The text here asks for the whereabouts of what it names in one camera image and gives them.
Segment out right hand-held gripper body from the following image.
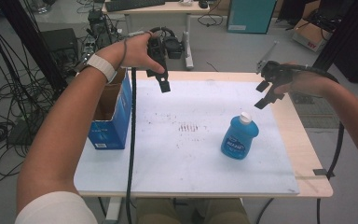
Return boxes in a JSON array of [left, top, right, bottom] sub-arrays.
[[255, 40, 294, 94]]

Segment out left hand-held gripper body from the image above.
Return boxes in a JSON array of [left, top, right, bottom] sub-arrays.
[[147, 27, 185, 71]]

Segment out blue bottle with white cap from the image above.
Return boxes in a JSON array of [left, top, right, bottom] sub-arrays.
[[220, 111, 260, 161]]

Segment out person's left hand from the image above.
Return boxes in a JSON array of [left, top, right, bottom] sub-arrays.
[[96, 31, 166, 75]]

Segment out person's right hand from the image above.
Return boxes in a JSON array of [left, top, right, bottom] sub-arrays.
[[273, 61, 336, 97]]

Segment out white desk with wooden top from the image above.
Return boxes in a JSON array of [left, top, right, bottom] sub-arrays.
[[102, 0, 211, 71]]

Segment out wristwatch with beige band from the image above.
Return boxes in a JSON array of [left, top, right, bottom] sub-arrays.
[[76, 53, 118, 84]]

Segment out grey floor mat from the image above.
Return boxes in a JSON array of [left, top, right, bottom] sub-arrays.
[[292, 91, 342, 130]]

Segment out black keyboard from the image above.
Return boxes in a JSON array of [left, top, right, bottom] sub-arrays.
[[104, 0, 166, 13]]

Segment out brown cardboard box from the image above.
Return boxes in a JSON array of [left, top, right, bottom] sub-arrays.
[[292, 18, 334, 52]]

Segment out blue cardboard box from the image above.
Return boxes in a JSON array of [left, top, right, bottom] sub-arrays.
[[88, 67, 133, 150]]

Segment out black computer tower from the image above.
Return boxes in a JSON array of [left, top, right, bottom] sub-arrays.
[[88, 8, 115, 52]]

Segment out teal cabinet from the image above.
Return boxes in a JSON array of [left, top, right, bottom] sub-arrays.
[[227, 0, 278, 35]]

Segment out white table mat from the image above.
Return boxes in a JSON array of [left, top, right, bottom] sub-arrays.
[[74, 77, 300, 196]]

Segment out black metal stand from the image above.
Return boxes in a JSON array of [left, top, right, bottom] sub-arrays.
[[311, 0, 358, 73]]

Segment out black tape strip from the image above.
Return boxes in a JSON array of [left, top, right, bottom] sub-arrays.
[[311, 167, 336, 180]]

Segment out white table leg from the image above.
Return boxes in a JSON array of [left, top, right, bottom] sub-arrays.
[[103, 196, 124, 224]]

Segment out person's white sleeve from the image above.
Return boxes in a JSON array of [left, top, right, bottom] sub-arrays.
[[14, 190, 99, 224]]

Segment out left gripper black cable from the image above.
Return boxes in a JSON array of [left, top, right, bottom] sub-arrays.
[[125, 66, 138, 224]]

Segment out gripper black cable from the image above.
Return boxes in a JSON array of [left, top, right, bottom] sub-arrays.
[[292, 63, 346, 224], [125, 66, 138, 224]]

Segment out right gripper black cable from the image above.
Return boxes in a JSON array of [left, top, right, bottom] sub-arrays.
[[292, 63, 346, 224]]

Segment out thin black cable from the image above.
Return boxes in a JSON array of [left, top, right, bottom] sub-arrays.
[[255, 197, 275, 224]]

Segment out bundle of black floor cables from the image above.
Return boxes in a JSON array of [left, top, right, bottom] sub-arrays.
[[0, 18, 60, 188]]

